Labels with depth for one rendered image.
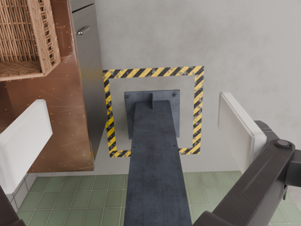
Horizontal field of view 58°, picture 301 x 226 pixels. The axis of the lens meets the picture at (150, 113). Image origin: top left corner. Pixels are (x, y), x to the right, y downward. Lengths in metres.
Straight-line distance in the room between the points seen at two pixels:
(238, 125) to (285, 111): 1.68
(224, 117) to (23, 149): 0.13
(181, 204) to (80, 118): 0.47
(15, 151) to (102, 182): 1.69
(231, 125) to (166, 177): 0.83
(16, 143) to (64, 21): 0.79
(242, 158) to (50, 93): 0.91
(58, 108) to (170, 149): 0.47
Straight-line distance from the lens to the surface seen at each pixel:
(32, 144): 0.19
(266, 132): 0.17
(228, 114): 0.19
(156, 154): 1.12
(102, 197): 1.75
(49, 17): 0.92
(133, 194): 0.94
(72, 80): 0.98
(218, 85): 1.63
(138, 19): 1.49
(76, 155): 1.13
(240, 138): 0.17
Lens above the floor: 1.48
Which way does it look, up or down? 64 degrees down
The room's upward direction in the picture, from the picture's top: 179 degrees clockwise
